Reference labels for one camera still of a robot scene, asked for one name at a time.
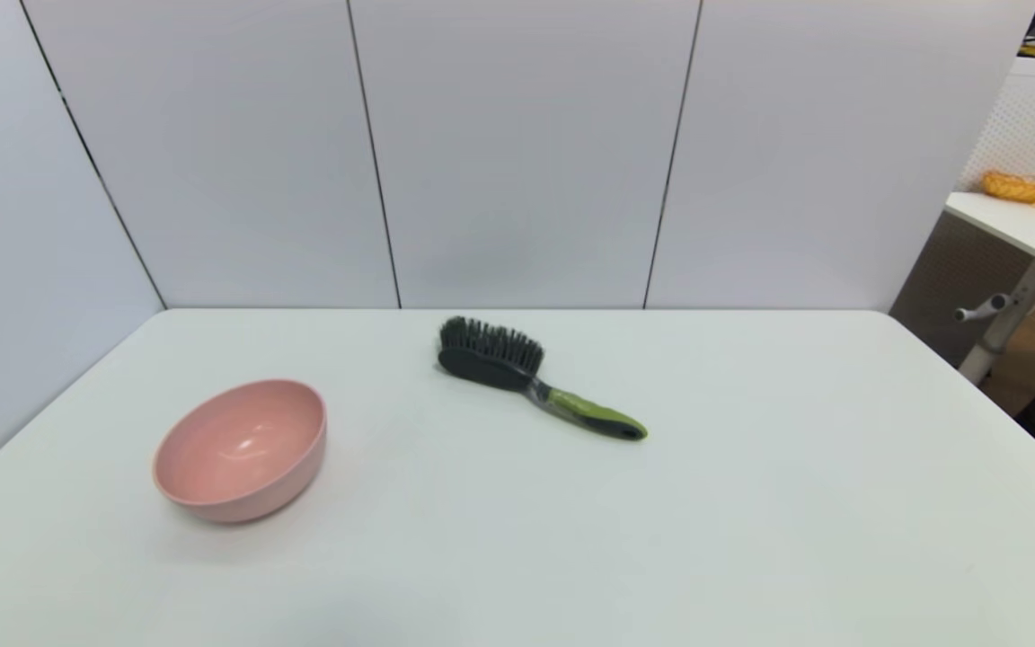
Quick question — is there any black brush with green handle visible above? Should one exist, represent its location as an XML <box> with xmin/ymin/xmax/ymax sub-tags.
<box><xmin>438</xmin><ymin>315</ymin><xmax>650</xmax><ymax>442</ymax></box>

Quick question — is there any perforated pegboard panel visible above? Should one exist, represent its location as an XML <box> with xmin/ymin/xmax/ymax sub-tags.
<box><xmin>890</xmin><ymin>56</ymin><xmax>1035</xmax><ymax>360</ymax></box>

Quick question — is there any pink bowl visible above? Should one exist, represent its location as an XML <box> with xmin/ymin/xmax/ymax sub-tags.
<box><xmin>152</xmin><ymin>378</ymin><xmax>329</xmax><ymax>525</ymax></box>

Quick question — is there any white side table top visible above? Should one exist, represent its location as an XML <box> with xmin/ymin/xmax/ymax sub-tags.
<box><xmin>945</xmin><ymin>191</ymin><xmax>1035</xmax><ymax>290</ymax></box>

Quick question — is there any white side table leg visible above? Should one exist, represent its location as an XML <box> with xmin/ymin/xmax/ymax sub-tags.
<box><xmin>959</xmin><ymin>261</ymin><xmax>1035</xmax><ymax>386</ymax></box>

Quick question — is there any yellow woven basket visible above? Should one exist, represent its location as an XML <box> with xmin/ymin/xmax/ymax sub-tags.
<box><xmin>982</xmin><ymin>170</ymin><xmax>1035</xmax><ymax>204</ymax></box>

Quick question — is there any white crank handle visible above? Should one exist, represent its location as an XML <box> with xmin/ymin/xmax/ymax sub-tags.
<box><xmin>954</xmin><ymin>293</ymin><xmax>1018</xmax><ymax>323</ymax></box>

